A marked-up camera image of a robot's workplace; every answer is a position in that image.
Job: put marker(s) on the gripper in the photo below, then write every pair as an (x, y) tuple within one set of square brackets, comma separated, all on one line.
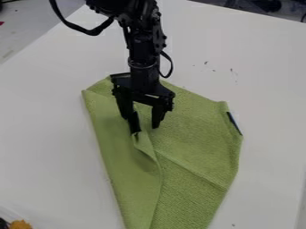
[(145, 85)]

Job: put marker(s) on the green cloth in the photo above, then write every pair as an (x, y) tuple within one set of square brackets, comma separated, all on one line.
[(187, 161)]

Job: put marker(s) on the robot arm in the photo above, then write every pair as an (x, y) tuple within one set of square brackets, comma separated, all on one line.
[(141, 28)]

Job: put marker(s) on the yellow toy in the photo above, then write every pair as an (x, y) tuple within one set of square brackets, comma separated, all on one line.
[(19, 224)]

